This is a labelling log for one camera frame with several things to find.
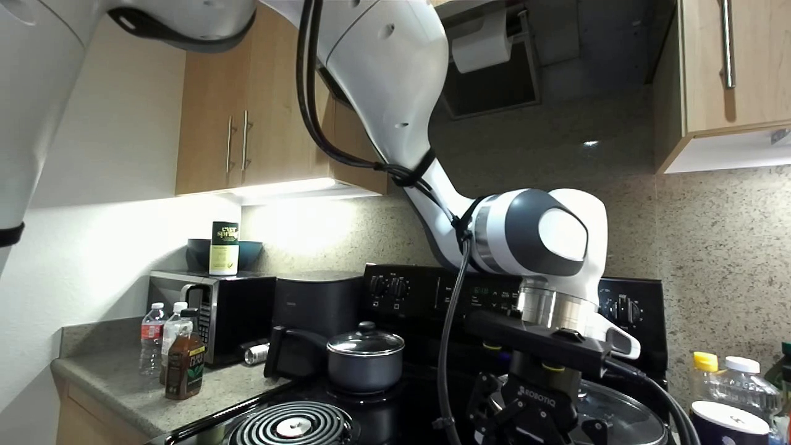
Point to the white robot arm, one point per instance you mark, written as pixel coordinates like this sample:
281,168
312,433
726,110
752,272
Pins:
386,65

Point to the brown sauce bottle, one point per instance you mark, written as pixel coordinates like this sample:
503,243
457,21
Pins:
186,371

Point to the clear water bottle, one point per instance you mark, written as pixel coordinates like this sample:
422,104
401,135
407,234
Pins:
150,338
176,329

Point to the dark range hood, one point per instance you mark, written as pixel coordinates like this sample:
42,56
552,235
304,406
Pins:
510,89

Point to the electric coil stove burner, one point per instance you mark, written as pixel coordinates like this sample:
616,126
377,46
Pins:
292,424

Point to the small grey saucepan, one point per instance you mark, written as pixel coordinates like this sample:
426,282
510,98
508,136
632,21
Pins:
365,374

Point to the silver black microwave oven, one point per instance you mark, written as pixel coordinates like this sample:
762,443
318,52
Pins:
237,322

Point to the white paper towel roll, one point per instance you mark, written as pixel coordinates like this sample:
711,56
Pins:
484,46

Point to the blue canister white lid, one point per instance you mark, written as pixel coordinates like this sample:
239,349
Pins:
729,422

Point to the small glass saucepan lid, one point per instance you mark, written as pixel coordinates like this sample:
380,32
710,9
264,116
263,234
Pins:
364,340

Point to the black air fryer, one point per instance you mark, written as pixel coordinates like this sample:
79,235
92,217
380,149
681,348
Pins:
317,306

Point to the yellow cap bottle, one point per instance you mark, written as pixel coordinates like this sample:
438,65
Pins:
704,374

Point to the black electric stove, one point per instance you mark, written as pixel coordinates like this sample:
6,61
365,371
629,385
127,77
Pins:
395,411

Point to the black stove knob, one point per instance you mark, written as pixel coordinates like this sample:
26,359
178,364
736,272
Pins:
630,312

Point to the small silver metal cylinder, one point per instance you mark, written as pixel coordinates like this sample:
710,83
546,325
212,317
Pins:
254,355

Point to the white cap clear bottle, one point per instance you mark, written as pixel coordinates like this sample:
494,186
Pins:
745,387

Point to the dark teal bowl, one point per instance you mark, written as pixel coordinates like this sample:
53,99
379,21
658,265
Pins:
250,252

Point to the dark green bottle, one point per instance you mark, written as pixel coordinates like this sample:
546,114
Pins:
782,379

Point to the green-labelled jar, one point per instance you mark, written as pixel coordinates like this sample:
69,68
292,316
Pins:
223,248

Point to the wooden base cabinet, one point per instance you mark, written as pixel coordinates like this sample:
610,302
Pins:
89,422

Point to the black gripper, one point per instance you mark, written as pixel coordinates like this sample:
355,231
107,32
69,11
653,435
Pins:
538,385

